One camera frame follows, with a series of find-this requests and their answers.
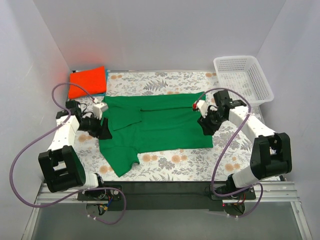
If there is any white plastic basket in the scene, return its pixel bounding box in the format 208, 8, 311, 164
213, 55, 274, 107

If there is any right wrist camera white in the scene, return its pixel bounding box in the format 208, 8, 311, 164
192, 100, 208, 118

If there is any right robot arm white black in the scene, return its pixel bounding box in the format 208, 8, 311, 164
192, 87, 292, 197

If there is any green t shirt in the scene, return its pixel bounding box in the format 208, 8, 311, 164
99, 92, 213, 177

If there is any folded orange t shirt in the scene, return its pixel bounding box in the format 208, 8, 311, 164
69, 66, 106, 95

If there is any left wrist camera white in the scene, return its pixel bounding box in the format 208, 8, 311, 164
92, 102, 109, 120

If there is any floral patterned table mat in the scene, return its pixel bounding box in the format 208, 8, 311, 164
74, 71, 252, 182

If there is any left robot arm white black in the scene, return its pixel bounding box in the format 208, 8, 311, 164
38, 100, 112, 193

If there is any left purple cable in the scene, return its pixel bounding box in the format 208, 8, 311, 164
9, 83, 127, 225

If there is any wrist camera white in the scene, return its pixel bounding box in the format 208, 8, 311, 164
92, 102, 109, 120
192, 100, 208, 118

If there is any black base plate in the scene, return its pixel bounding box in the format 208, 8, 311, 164
76, 181, 257, 212

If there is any aluminium rail frame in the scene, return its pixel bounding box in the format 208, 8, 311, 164
23, 181, 312, 240

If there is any folded blue t shirt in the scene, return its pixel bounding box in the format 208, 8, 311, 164
96, 68, 109, 97

